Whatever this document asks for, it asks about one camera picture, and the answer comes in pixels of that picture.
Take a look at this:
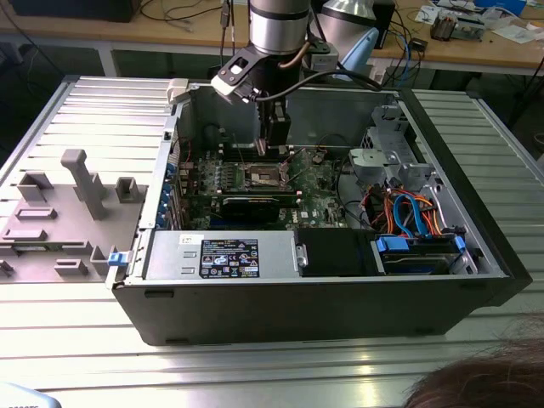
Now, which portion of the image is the blue flat data wire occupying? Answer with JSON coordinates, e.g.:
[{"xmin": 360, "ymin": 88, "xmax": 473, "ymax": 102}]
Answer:
[
  {"xmin": 393, "ymin": 194, "xmax": 416, "ymax": 237},
  {"xmin": 405, "ymin": 193, "xmax": 429, "ymax": 237}
]

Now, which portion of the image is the blue cardboard box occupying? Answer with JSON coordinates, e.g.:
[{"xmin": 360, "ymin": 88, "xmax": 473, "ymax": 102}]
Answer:
[{"xmin": 473, "ymin": 0, "xmax": 528, "ymax": 14}]

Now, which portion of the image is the silver power supply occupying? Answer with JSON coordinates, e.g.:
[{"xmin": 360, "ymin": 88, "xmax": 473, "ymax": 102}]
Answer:
[{"xmin": 144, "ymin": 230, "xmax": 309, "ymax": 281}]

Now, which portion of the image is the person head brown hair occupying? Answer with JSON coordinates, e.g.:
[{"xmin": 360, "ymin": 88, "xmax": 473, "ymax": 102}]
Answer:
[{"xmin": 401, "ymin": 314, "xmax": 544, "ymax": 408}]

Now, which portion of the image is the black graphics card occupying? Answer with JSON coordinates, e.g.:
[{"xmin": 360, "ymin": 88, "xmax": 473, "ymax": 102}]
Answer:
[{"xmin": 219, "ymin": 194, "xmax": 282, "ymax": 225}]

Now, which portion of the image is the silver metal disk bay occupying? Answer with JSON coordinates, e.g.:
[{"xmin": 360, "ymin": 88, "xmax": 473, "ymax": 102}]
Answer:
[{"xmin": 348, "ymin": 104, "xmax": 434, "ymax": 190}]

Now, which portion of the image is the beige plastic case latch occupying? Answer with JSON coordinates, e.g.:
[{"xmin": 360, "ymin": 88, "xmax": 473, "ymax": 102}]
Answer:
[{"xmin": 166, "ymin": 78, "xmax": 190, "ymax": 105}]

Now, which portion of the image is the silver metal computer part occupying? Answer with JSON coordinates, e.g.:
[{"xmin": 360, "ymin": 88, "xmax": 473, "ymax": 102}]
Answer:
[{"xmin": 455, "ymin": 14, "xmax": 489, "ymax": 43}]

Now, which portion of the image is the orange power wire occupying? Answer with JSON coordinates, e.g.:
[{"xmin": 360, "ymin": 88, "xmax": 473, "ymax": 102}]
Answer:
[{"xmin": 380, "ymin": 190, "xmax": 447, "ymax": 235}]

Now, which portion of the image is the black plastic drive shroud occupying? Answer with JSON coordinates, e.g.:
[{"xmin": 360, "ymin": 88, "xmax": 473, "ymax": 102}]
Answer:
[{"xmin": 297, "ymin": 229, "xmax": 375, "ymax": 277}]

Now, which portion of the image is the white plastic device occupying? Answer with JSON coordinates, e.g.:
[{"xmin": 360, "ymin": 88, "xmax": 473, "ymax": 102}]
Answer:
[{"xmin": 0, "ymin": 381, "xmax": 60, "ymax": 408}]

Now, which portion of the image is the pale blue teach pendant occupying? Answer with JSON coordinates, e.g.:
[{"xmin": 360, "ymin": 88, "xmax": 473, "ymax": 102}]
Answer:
[{"xmin": 342, "ymin": 25, "xmax": 380, "ymax": 73}]

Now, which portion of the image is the white paper sheet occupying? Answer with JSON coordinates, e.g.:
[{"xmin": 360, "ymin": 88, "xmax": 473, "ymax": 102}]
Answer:
[{"xmin": 414, "ymin": 2, "xmax": 452, "ymax": 25}]

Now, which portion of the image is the wooden desk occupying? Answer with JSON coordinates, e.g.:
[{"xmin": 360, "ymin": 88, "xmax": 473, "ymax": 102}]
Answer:
[{"xmin": 0, "ymin": 0, "xmax": 544, "ymax": 78}]

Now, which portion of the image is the black computer case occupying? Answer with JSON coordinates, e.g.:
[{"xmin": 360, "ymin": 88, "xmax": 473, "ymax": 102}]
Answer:
[{"xmin": 8, "ymin": 0, "xmax": 139, "ymax": 23}]

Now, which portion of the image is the green motherboard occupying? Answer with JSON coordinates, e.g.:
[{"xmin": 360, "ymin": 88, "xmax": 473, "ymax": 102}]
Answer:
[{"xmin": 174, "ymin": 144, "xmax": 371, "ymax": 233}]

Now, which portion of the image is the grey parts rack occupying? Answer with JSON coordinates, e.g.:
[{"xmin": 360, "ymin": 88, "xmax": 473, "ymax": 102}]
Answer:
[{"xmin": 0, "ymin": 148, "xmax": 150, "ymax": 284}]

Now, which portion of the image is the clear plastic bag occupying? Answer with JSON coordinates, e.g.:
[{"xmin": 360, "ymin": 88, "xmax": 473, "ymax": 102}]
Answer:
[{"xmin": 488, "ymin": 23, "xmax": 544, "ymax": 44}]

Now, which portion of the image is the hard disk in blue carrier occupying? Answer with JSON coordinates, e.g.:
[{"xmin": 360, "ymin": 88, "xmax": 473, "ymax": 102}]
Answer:
[{"xmin": 369, "ymin": 235, "xmax": 467, "ymax": 277}]

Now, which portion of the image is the metal CPU locking lever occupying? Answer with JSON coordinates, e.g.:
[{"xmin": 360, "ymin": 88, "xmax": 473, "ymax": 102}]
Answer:
[{"xmin": 231, "ymin": 132, "xmax": 246, "ymax": 166}]

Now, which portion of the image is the black PC case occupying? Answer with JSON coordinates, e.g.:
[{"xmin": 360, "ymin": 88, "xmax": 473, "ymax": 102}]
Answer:
[{"xmin": 105, "ymin": 78, "xmax": 533, "ymax": 348}]

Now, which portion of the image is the silver square CPU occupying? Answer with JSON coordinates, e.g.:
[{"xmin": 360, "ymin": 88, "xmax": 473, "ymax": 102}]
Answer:
[{"xmin": 256, "ymin": 136, "xmax": 291, "ymax": 157}]

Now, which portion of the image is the CPU socket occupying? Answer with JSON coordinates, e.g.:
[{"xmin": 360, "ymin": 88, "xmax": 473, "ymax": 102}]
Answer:
[{"xmin": 245, "ymin": 161, "xmax": 294, "ymax": 191}]

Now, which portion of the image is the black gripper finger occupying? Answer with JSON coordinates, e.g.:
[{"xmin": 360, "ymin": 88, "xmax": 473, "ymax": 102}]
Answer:
[{"xmin": 256, "ymin": 100, "xmax": 270, "ymax": 139}]

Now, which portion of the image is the black camera cable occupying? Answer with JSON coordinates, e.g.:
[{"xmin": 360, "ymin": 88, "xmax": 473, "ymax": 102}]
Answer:
[{"xmin": 256, "ymin": 69, "xmax": 384, "ymax": 103}]

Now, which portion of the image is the metal socket cover frame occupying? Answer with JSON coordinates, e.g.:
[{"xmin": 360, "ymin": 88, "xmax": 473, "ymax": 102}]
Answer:
[{"xmin": 276, "ymin": 147, "xmax": 310, "ymax": 191}]

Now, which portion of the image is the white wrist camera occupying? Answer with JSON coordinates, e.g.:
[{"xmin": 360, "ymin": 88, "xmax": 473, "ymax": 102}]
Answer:
[{"xmin": 211, "ymin": 54, "xmax": 258, "ymax": 101}]

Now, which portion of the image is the CPU cooler heat sink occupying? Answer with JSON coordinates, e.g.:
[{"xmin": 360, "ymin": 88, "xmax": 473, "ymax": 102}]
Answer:
[{"xmin": 429, "ymin": 11, "xmax": 459, "ymax": 43}]

